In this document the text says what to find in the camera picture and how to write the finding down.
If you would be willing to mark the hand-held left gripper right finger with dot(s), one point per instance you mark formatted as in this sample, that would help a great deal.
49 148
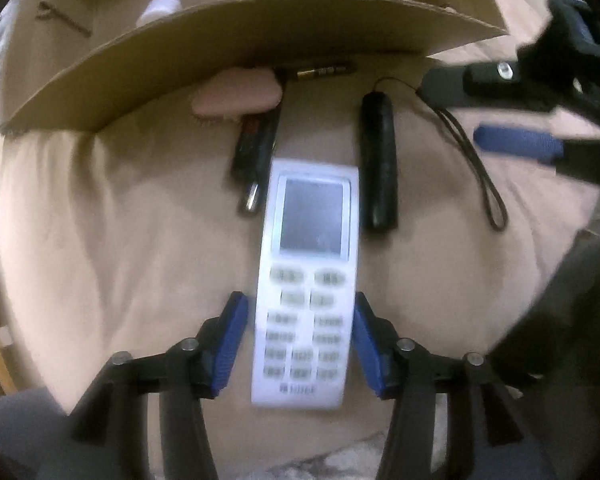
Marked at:
367 350

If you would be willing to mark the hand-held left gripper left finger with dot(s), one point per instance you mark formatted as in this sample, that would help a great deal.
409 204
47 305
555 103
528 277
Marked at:
227 345

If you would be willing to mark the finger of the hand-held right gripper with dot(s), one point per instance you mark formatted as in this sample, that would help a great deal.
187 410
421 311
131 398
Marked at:
555 60
517 142

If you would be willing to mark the white remote control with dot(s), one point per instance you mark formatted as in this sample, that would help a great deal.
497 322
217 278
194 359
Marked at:
307 285

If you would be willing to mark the black stick with silver tip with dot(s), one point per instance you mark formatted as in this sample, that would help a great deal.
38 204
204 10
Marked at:
255 155

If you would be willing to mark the black gold battery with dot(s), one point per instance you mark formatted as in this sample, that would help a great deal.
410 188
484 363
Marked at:
325 71

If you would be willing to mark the pink oval pad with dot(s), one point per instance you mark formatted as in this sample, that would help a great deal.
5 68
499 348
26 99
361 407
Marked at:
237 95

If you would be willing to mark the brown cardboard box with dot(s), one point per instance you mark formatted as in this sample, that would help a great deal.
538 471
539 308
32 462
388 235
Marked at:
230 25

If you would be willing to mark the plain white pill bottle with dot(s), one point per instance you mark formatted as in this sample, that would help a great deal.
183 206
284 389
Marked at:
157 10

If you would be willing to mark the person's grey pants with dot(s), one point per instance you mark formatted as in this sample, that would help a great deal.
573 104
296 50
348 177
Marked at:
40 440

